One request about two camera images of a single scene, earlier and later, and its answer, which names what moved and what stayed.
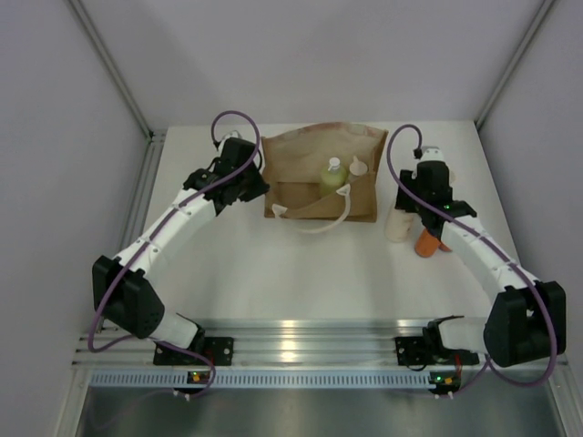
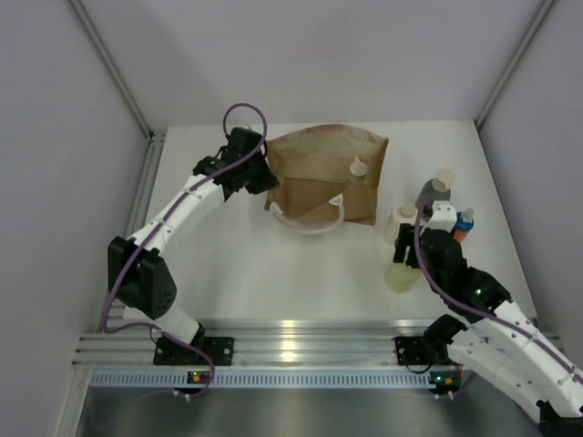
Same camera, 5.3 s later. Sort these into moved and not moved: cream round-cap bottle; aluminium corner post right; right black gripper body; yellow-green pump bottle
Moved: yellow-green pump bottle; right black gripper body
Not moved: aluminium corner post right; cream round-cap bottle
